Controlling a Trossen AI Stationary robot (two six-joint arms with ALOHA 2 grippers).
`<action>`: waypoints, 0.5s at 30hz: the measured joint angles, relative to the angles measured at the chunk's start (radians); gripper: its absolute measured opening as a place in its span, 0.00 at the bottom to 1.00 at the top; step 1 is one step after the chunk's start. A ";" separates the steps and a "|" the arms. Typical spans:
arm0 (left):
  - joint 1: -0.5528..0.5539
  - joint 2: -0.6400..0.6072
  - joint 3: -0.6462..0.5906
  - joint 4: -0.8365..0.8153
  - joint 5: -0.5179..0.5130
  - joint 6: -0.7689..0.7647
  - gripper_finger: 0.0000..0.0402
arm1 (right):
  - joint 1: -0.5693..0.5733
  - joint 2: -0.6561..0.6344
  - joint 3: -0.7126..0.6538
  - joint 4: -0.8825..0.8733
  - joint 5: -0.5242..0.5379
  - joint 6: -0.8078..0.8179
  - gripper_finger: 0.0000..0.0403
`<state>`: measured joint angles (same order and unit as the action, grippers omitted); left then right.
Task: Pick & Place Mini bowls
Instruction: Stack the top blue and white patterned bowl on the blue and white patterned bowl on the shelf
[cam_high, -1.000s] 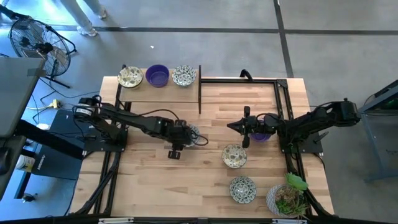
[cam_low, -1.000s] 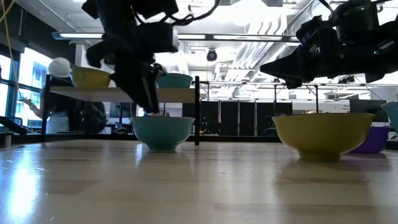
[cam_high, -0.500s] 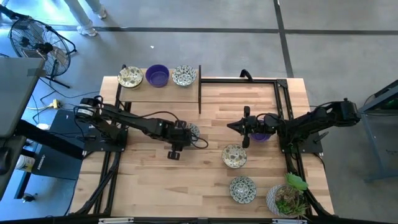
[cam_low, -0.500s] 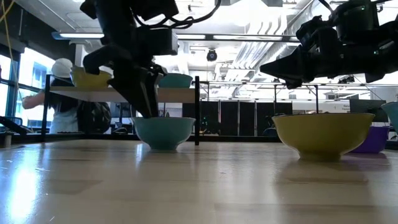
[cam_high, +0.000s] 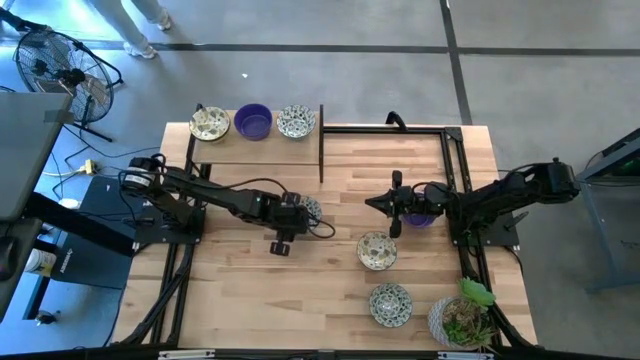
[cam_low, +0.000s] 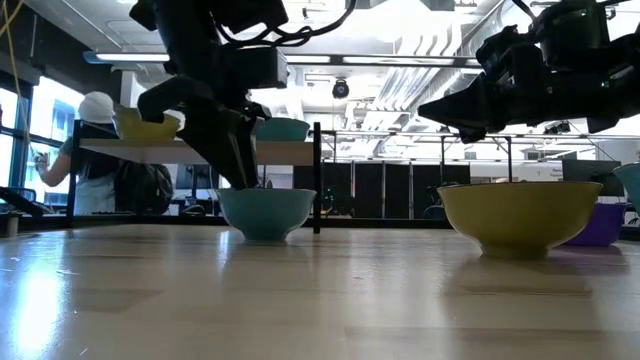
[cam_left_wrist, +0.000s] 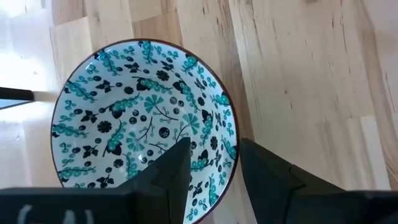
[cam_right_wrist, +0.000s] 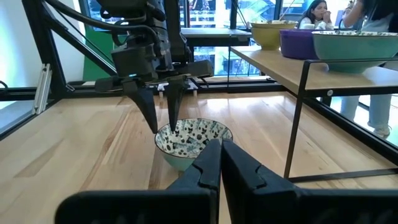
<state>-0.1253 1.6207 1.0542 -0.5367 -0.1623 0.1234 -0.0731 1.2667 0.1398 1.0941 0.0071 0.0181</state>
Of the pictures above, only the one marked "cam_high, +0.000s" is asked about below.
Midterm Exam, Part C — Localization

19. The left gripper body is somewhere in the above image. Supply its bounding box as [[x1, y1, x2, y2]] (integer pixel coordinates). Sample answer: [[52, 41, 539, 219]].
[[269, 192, 314, 257]]

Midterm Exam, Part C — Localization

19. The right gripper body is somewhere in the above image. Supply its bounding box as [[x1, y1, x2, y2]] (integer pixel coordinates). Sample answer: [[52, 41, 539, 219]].
[[389, 170, 435, 240]]

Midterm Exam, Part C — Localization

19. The purple mini bowl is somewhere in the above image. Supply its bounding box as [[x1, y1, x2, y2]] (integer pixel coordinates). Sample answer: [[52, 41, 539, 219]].
[[401, 192, 437, 230], [233, 103, 274, 142]]

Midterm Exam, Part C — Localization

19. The teal patterned mini bowl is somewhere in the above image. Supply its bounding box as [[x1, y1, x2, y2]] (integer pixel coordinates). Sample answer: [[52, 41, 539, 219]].
[[276, 103, 317, 140], [299, 194, 324, 227], [368, 282, 414, 329]]

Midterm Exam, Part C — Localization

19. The yellow patterned mini bowl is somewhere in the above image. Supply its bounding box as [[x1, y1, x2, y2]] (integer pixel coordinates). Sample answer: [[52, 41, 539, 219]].
[[356, 230, 399, 272], [188, 105, 232, 143]]

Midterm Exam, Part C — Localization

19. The potted succulent in white pot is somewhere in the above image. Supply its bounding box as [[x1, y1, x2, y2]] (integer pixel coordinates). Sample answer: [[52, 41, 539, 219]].
[[427, 277, 497, 354]]

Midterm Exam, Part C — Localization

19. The grey metal cart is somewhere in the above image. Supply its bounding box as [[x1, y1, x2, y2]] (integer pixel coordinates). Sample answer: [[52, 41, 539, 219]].
[[551, 128, 640, 294]]

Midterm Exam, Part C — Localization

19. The black computer case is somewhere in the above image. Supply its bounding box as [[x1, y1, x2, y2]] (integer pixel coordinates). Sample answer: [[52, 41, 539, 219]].
[[52, 174, 151, 290]]

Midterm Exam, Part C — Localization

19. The black desk support beam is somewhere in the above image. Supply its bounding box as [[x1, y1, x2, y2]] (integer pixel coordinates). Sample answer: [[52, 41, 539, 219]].
[[22, 192, 137, 257]]

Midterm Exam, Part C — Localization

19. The white bottle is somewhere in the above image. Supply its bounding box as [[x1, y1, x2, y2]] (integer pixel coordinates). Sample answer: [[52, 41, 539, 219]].
[[24, 248, 57, 276]]

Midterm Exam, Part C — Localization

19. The person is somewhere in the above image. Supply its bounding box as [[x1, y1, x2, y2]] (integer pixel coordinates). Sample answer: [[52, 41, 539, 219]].
[[87, 0, 174, 60]]

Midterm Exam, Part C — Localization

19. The black floor fan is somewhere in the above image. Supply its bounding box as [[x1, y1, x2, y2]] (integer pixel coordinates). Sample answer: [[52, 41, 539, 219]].
[[13, 29, 124, 144]]

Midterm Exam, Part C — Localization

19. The grey standing desk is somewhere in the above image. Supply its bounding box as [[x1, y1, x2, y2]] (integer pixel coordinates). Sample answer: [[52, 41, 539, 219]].
[[0, 92, 74, 321]]

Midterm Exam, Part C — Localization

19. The black metal rig frame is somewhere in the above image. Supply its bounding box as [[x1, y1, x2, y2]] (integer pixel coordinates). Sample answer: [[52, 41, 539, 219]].
[[112, 103, 539, 360]]

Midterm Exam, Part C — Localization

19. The wooden shelf with black frame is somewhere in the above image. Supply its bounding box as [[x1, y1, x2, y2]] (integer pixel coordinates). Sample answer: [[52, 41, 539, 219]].
[[184, 103, 325, 184]]

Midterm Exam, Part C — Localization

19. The white metal bracket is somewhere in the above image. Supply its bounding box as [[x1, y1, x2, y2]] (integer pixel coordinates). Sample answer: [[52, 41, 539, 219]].
[[438, 351, 494, 360], [158, 349, 216, 360]]

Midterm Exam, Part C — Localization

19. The black floor cable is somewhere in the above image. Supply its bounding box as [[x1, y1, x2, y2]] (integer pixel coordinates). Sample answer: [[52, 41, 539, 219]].
[[49, 122, 161, 201]]

